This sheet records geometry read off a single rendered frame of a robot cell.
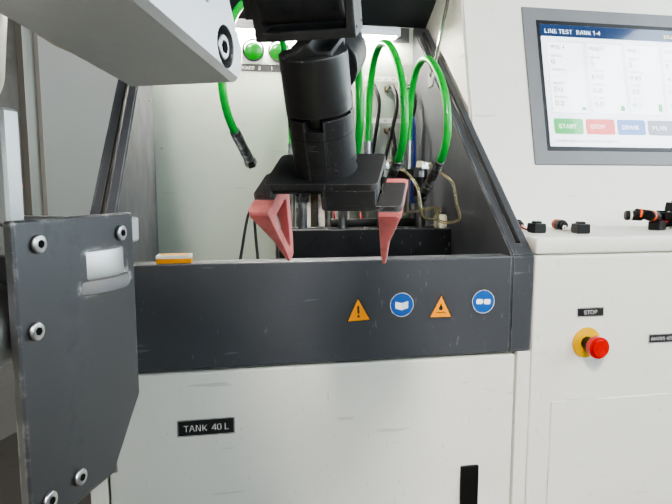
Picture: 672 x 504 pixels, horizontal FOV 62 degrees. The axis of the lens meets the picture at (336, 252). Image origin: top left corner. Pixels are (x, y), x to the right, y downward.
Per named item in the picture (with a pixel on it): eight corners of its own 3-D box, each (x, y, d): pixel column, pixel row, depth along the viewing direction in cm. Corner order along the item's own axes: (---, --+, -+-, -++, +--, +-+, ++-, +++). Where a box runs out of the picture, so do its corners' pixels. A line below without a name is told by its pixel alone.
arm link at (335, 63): (267, 49, 43) (339, 45, 42) (290, 28, 49) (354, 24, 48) (280, 134, 47) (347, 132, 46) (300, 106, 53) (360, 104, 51)
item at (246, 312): (113, 374, 82) (107, 265, 80) (119, 365, 86) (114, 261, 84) (508, 352, 93) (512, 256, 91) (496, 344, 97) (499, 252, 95)
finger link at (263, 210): (278, 239, 61) (264, 159, 56) (343, 241, 59) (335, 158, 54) (260, 276, 55) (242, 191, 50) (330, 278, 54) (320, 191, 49)
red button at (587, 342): (585, 365, 91) (587, 333, 90) (571, 357, 95) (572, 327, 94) (614, 363, 92) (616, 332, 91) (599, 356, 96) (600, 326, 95)
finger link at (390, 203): (342, 240, 59) (333, 158, 54) (410, 242, 58) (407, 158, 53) (329, 278, 54) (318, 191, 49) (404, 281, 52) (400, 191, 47)
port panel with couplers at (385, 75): (362, 191, 137) (362, 60, 133) (359, 191, 140) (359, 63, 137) (413, 191, 139) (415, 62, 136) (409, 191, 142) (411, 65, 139)
